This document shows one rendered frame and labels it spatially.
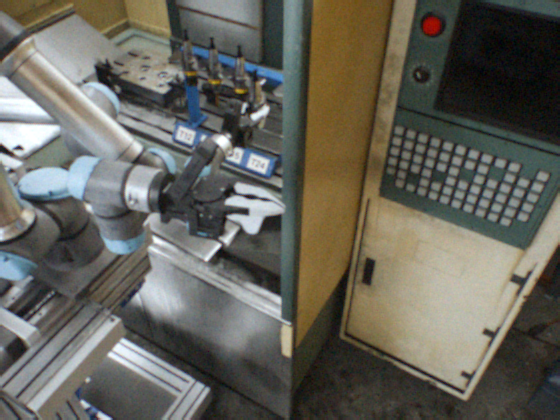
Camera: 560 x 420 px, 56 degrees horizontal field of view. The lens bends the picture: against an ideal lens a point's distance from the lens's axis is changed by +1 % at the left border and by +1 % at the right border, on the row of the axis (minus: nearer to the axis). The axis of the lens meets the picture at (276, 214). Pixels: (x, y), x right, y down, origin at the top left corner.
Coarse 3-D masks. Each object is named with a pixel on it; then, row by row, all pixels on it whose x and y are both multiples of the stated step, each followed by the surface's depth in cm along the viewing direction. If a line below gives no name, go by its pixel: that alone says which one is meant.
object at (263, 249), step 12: (276, 216) 198; (264, 228) 194; (276, 228) 191; (240, 240) 193; (252, 240) 190; (264, 240) 187; (276, 240) 184; (228, 252) 194; (240, 252) 190; (252, 252) 186; (264, 252) 182; (276, 252) 178; (252, 264) 191; (264, 264) 187; (276, 264) 182; (276, 276) 187
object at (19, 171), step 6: (0, 156) 162; (6, 156) 162; (6, 162) 160; (12, 162) 160; (18, 162) 160; (12, 168) 158; (18, 168) 159; (12, 174) 159; (18, 174) 160; (24, 174) 162; (12, 180) 159; (18, 180) 161
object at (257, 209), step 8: (232, 200) 81; (240, 200) 81; (248, 200) 81; (256, 200) 81; (256, 208) 79; (264, 208) 80; (272, 208) 80; (280, 208) 81; (232, 216) 82; (240, 216) 82; (248, 216) 81; (256, 216) 81; (248, 224) 82; (256, 224) 82; (256, 232) 83
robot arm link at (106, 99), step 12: (96, 84) 142; (0, 96) 141; (12, 96) 141; (24, 96) 141; (96, 96) 139; (108, 96) 141; (0, 108) 140; (12, 108) 140; (24, 108) 140; (36, 108) 140; (108, 108) 140; (0, 120) 143; (12, 120) 142; (24, 120) 142; (36, 120) 141; (48, 120) 141
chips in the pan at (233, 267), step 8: (224, 264) 192; (232, 264) 191; (240, 264) 191; (232, 272) 188; (240, 272) 188; (248, 272) 188; (256, 272) 190; (248, 280) 185; (256, 280) 186; (272, 280) 186; (280, 280) 186; (272, 288) 183; (280, 288) 183
